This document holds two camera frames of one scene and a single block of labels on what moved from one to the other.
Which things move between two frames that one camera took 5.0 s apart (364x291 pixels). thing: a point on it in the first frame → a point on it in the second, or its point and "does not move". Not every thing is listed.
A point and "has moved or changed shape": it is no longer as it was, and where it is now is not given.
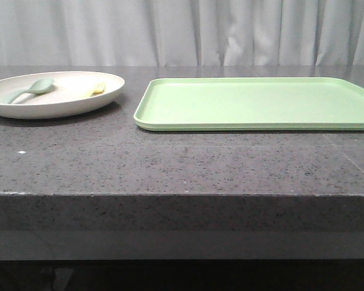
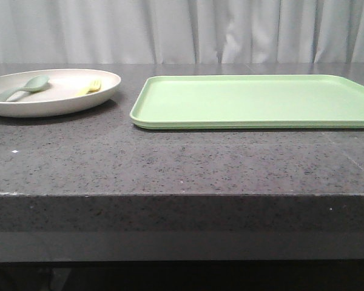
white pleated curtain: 319,33 does not move
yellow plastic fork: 99,88 has moved or changed shape
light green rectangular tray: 256,104 does not move
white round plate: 45,95 does not move
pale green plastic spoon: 40,86 → 35,83
